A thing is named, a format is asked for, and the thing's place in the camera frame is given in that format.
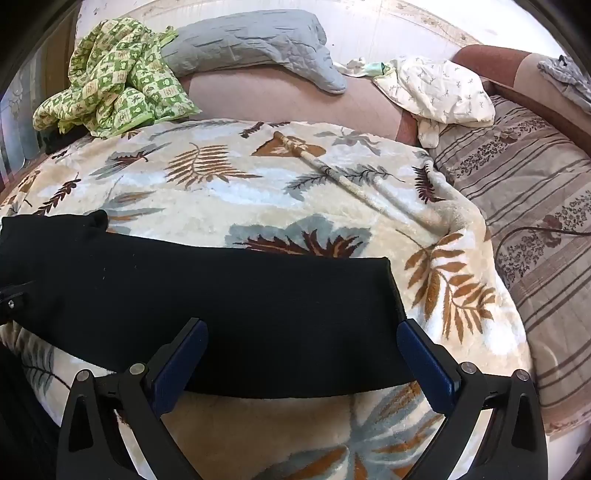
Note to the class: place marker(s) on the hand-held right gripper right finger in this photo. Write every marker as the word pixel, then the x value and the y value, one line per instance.
pixel 427 364

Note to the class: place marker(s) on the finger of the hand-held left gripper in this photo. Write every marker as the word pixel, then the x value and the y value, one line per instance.
pixel 10 302

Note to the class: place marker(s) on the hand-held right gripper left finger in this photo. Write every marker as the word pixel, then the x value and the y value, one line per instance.
pixel 182 364

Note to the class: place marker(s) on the black pants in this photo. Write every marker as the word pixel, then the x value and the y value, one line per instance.
pixel 231 314

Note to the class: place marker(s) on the white lace curtain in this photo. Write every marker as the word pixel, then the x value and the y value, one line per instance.
pixel 14 129

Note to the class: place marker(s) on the leaf print fleece blanket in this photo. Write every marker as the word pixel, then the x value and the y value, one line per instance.
pixel 277 203

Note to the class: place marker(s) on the striped floral bed sheet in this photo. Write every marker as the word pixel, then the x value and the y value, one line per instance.
pixel 531 194

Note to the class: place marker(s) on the green patterned quilt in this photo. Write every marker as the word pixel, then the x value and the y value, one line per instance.
pixel 120 78

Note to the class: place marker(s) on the white floral print cloth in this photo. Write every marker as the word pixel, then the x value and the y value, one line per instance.
pixel 438 92

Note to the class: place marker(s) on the brown sofa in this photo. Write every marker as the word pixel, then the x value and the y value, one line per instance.
pixel 300 106

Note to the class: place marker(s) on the small white green cloth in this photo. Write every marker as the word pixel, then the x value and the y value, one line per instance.
pixel 364 68

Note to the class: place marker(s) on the grey cloth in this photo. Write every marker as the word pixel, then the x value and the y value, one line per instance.
pixel 565 76

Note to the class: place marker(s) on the grey quilted pillow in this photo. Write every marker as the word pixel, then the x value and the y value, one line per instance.
pixel 249 41

